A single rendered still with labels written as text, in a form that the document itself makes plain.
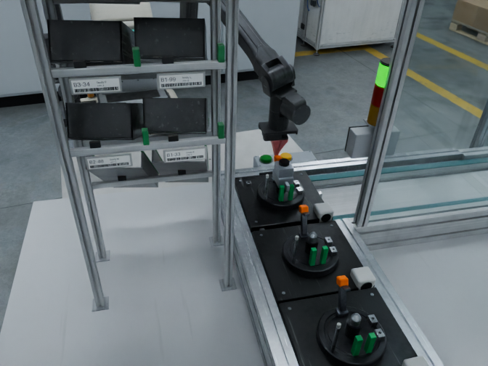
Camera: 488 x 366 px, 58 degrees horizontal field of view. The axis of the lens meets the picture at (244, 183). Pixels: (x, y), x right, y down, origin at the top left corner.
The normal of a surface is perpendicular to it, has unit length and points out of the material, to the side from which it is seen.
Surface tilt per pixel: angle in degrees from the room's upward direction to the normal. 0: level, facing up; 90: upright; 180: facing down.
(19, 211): 0
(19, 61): 90
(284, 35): 90
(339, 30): 90
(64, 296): 0
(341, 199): 0
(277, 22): 90
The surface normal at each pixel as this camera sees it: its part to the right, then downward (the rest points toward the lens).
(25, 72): 0.34, 0.55
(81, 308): 0.04, -0.81
